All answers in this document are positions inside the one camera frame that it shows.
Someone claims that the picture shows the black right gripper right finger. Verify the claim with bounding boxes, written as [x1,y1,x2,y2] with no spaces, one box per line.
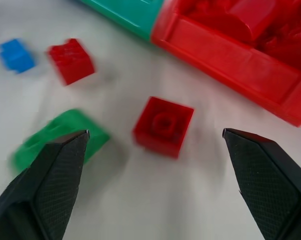
[222,128,301,240]

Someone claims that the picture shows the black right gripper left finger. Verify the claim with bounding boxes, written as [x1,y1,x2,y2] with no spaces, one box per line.
[0,129,91,240]

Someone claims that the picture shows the green toy block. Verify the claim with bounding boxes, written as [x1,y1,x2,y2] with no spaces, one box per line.
[10,108,111,174]

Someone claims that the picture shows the red toy block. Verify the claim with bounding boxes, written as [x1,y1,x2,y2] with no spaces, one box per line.
[46,38,96,87]
[131,96,195,160]

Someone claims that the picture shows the red plastic bin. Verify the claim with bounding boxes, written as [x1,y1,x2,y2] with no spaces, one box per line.
[150,0,301,128]

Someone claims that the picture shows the blue toy block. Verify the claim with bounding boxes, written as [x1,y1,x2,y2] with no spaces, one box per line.
[0,37,36,75]

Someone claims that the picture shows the red rounded block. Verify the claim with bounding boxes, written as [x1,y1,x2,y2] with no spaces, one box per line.
[216,0,279,41]

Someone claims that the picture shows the green plastic bin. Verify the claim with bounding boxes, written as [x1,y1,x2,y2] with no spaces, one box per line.
[78,0,165,43]

